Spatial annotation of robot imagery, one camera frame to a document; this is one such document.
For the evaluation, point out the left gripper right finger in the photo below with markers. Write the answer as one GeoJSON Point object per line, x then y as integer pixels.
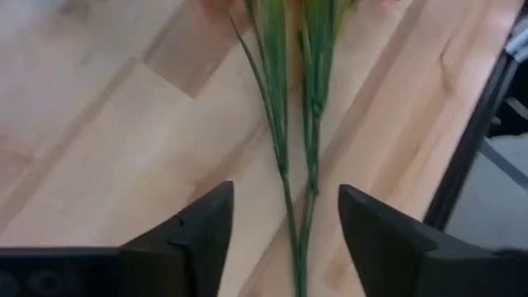
{"type": "Point", "coordinates": [379, 255]}

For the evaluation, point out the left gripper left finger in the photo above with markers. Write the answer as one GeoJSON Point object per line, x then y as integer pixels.
{"type": "Point", "coordinates": [194, 255]}

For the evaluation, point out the red artificial flower bunch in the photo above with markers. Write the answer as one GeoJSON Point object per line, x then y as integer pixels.
{"type": "Point", "coordinates": [278, 103]}

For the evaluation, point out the silver bracket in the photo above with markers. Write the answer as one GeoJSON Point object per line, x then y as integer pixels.
{"type": "Point", "coordinates": [519, 43]}

